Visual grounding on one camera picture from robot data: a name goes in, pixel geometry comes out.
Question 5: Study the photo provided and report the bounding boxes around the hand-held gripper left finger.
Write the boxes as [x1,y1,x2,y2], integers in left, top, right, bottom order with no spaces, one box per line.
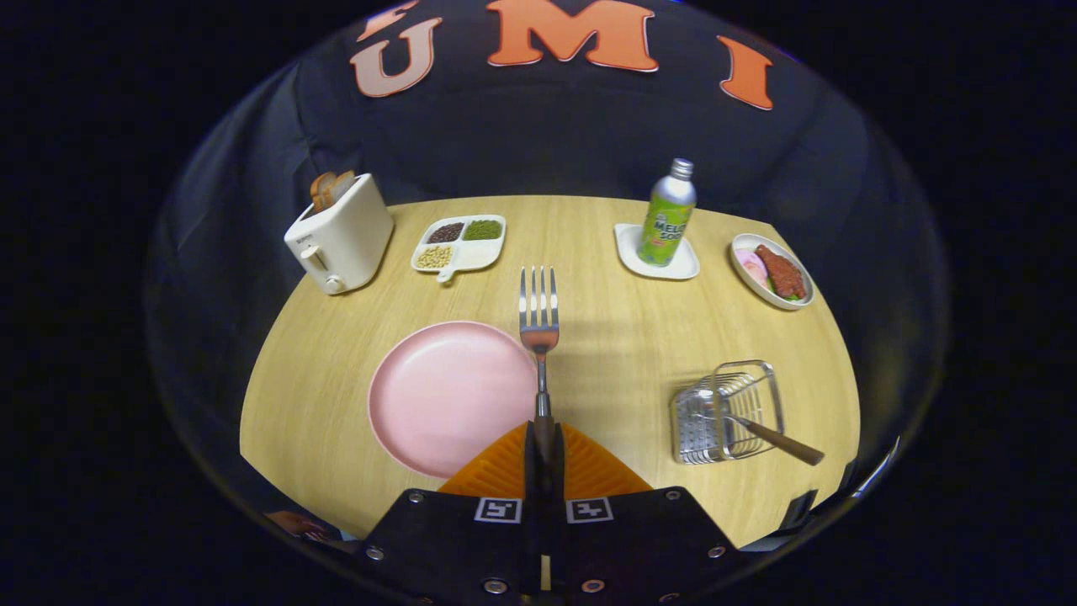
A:
[360,423,541,603]

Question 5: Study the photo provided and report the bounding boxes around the green soda bottle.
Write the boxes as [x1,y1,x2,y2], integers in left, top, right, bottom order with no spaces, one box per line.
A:
[637,157,698,268]

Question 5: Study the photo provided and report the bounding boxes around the white square coaster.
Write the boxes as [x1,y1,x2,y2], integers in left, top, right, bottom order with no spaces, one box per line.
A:
[613,223,701,281]

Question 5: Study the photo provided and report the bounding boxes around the pink round plate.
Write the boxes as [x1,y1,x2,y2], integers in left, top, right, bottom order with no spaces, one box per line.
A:
[368,321,539,480]

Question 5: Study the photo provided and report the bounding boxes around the white plate with food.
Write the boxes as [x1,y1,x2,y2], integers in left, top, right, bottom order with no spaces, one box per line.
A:
[729,233,815,311]

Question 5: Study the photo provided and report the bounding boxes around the metal spoon with wooden handle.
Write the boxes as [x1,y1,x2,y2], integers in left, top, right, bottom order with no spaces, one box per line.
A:
[690,408,826,467]

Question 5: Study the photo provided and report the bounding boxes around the brown meat piece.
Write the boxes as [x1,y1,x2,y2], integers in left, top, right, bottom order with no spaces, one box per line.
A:
[755,244,807,301]

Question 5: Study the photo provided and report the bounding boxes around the toast slices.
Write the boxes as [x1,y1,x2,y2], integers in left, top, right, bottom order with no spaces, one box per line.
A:
[310,170,356,211]

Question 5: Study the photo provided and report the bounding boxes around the metal wire drying rack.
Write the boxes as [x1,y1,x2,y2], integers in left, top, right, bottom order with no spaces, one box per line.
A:
[670,359,786,465]

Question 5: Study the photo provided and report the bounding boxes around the white divided snack dish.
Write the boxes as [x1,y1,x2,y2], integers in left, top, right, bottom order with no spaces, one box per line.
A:
[411,214,507,284]

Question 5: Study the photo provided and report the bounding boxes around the pink ham slices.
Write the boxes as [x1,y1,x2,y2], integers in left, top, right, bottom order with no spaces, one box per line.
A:
[736,248,771,287]

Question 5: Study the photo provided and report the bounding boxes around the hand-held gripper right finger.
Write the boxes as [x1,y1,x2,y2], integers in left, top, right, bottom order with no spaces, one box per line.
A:
[549,423,748,603]

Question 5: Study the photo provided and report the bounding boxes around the metal fork with wooden handle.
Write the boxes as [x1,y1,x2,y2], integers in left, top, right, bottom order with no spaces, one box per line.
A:
[518,266,560,489]

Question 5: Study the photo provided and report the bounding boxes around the white toaster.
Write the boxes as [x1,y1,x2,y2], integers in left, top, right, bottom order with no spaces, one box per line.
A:
[284,173,395,295]

